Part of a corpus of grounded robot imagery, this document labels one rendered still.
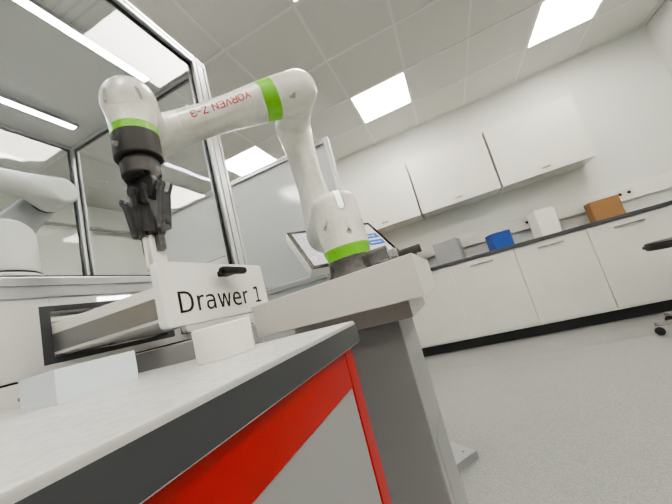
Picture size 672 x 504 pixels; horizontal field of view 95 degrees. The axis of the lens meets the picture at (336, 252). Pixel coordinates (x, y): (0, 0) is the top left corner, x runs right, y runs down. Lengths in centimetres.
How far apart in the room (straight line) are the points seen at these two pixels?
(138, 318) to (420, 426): 59
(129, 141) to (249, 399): 64
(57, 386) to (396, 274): 49
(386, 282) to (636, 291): 328
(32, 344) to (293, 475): 63
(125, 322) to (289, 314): 29
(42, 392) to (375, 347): 55
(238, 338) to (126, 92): 60
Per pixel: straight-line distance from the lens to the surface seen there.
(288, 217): 253
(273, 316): 69
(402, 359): 73
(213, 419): 20
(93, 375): 49
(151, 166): 76
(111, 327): 69
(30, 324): 82
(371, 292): 60
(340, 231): 79
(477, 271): 345
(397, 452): 81
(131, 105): 82
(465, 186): 392
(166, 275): 58
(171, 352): 97
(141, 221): 75
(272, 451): 26
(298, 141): 109
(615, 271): 369
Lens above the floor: 79
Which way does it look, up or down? 9 degrees up
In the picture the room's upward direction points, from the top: 15 degrees counter-clockwise
